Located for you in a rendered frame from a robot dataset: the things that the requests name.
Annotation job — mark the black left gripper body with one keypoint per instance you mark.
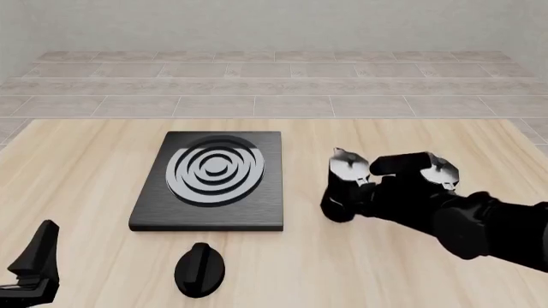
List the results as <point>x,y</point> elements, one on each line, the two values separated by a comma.
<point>25,295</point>

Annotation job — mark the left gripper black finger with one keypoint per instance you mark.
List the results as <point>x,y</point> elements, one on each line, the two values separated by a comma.
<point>40,253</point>

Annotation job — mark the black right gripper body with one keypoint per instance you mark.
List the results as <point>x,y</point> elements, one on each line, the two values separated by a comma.
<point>404,199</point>

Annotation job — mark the flat black stove plate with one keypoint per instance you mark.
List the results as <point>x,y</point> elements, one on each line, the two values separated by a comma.
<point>154,211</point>

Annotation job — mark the round black stove knob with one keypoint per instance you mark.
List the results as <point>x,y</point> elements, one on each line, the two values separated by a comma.
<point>199,272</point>

